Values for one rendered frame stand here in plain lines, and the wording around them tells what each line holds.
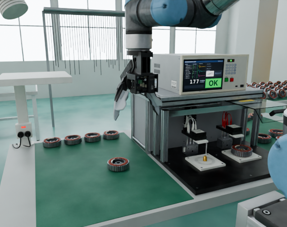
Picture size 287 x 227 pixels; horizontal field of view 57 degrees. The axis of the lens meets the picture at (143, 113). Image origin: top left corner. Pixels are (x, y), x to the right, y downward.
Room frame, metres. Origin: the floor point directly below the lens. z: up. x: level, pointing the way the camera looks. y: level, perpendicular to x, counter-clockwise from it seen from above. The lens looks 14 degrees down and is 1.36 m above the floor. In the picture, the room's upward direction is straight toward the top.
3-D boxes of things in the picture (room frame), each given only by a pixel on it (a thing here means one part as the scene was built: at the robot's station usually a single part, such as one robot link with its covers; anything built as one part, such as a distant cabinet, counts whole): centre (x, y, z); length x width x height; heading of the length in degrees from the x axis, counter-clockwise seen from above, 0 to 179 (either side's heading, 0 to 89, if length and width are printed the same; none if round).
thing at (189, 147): (1.41, -0.27, 0.80); 0.08 x 0.05 x 0.06; 112
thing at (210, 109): (1.41, -0.40, 1.03); 0.62 x 0.01 x 0.03; 112
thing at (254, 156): (1.36, -0.55, 0.78); 0.15 x 0.15 x 0.01; 22
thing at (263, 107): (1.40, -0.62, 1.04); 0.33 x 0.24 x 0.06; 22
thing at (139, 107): (1.57, 0.02, 0.91); 0.28 x 0.03 x 0.32; 22
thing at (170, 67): (1.62, -0.33, 1.22); 0.44 x 0.39 x 0.20; 112
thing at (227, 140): (1.50, -0.49, 0.80); 0.08 x 0.05 x 0.06; 112
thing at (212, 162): (1.27, -0.32, 0.78); 0.15 x 0.15 x 0.01; 22
